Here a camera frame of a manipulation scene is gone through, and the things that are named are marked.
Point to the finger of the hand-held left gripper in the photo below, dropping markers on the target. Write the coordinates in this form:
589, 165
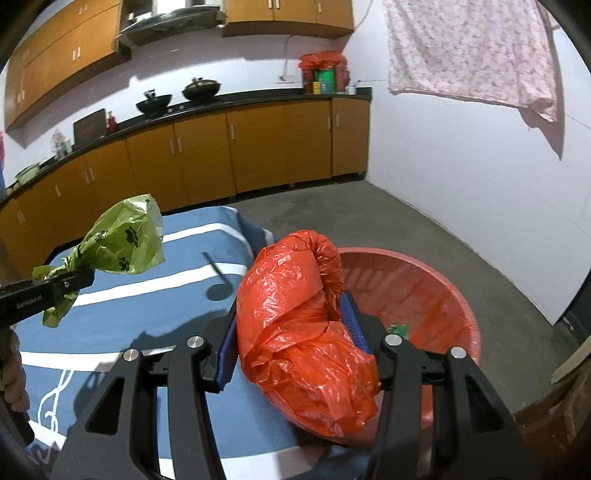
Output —
74, 280

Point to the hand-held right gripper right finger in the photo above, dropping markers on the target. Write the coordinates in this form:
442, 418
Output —
355, 319

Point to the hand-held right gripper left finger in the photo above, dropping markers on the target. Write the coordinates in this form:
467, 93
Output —
226, 355

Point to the red plastic bag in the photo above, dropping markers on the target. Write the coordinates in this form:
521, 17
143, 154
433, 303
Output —
295, 332

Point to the green paw print bag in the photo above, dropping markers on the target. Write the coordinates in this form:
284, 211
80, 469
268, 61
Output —
124, 240

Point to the pink plastic basket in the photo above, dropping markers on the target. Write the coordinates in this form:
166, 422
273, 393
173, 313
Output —
434, 295

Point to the person's left hand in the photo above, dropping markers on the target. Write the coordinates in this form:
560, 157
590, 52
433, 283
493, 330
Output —
17, 381

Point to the blue music note tablecloth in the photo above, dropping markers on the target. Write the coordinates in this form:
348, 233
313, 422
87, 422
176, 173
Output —
138, 300

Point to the green bowl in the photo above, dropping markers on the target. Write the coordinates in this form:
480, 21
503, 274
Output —
27, 172

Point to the glass jar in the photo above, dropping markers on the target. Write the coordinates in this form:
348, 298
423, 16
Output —
58, 145

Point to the dark cutting board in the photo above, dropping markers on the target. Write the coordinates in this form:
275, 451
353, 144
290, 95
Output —
90, 129

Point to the red bottle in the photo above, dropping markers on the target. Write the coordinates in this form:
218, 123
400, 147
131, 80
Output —
111, 123

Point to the black open wok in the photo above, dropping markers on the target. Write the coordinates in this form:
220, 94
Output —
153, 105

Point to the wooden base cabinets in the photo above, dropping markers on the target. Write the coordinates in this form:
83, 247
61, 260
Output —
258, 147

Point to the wooden crate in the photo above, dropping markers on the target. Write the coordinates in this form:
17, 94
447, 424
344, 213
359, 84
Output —
554, 410

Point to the black wok with lid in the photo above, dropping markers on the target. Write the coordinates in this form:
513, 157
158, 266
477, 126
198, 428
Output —
201, 90

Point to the white cup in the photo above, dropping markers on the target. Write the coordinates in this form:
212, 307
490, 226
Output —
351, 89

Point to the black kitchen countertop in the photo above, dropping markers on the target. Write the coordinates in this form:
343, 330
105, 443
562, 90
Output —
258, 98

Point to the green box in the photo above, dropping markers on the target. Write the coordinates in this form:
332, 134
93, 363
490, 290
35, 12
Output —
325, 79

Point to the red bag on boxes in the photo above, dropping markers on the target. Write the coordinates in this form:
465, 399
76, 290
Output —
323, 60

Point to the steel range hood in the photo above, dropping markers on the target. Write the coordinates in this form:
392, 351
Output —
161, 23

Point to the pink floral hanging cloth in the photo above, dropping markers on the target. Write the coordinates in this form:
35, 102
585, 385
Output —
461, 50

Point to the wooden wall cabinets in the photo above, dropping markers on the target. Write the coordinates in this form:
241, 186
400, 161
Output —
60, 60

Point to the white wall socket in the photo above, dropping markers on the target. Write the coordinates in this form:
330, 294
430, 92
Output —
286, 78

